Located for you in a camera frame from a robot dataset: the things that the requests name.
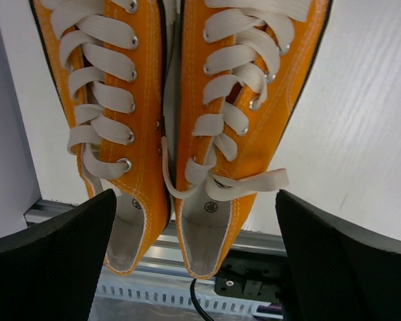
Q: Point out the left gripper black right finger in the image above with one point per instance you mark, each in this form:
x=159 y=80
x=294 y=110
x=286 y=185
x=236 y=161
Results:
x=341 y=271

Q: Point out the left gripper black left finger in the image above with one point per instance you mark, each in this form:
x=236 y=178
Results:
x=50 y=270

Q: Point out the orange sneaker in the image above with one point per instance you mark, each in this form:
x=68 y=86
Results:
x=244 y=65
x=109 y=61

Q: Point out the grey slotted cable duct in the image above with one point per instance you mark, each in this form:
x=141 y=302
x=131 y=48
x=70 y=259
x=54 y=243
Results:
x=180 y=298

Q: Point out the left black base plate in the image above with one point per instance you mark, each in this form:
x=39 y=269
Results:
x=253 y=276

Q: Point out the aluminium front rail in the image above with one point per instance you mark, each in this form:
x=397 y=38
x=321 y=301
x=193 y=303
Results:
x=166 y=250

